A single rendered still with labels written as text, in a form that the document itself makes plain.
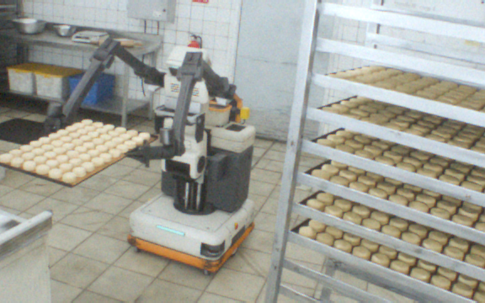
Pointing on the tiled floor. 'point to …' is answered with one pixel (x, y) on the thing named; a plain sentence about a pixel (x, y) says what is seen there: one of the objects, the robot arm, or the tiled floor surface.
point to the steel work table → (119, 104)
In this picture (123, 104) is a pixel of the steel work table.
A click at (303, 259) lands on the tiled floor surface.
